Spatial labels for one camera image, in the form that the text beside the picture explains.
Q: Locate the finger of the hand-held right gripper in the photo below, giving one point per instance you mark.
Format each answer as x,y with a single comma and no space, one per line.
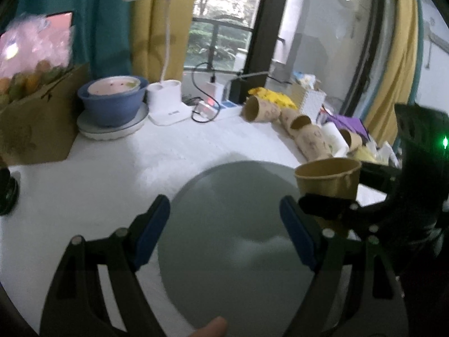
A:
326,206
380,179

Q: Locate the white charger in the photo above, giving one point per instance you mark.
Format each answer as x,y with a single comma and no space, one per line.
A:
214,90

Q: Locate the yellow curtain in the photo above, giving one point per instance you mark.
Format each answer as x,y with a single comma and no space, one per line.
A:
393,63
151,38

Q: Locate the round grey plate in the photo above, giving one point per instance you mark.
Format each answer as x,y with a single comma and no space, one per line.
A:
224,238

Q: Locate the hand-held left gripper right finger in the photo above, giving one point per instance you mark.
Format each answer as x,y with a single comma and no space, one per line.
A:
298,235

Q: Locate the person's left hand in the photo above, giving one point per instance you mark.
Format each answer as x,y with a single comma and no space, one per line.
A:
209,328

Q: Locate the white round plate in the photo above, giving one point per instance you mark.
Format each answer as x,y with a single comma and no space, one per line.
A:
105,131

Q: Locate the black power adapter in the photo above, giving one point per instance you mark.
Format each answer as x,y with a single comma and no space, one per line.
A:
237,91

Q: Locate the brown paper cup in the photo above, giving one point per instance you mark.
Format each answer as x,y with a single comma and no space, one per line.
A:
329,179
314,144
352,140
296,121
263,110

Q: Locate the plastic bag of fruit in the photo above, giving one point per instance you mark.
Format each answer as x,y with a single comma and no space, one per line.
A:
31,52

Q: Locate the blue bowl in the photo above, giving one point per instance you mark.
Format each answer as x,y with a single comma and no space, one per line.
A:
112,107

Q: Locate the purple paper sheet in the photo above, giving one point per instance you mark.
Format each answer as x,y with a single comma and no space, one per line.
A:
349,123

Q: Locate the cardboard box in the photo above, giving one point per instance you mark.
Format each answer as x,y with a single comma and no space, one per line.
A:
38,126

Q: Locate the white power strip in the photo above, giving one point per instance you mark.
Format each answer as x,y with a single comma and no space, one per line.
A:
224,108

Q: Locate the white paper cup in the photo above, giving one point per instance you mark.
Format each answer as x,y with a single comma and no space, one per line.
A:
335,138

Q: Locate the teal curtain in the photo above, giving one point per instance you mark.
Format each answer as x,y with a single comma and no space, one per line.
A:
94,24

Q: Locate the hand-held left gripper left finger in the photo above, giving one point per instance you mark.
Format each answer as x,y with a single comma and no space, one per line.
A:
154,233

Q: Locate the white woven basket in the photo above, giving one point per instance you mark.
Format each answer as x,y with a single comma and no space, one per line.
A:
308,100

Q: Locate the dark round object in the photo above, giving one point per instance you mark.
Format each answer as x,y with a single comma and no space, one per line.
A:
7,193

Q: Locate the pink inner bowl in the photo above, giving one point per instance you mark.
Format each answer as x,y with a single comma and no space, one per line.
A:
114,87

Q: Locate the black balcony railing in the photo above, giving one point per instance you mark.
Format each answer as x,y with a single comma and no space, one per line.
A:
217,38

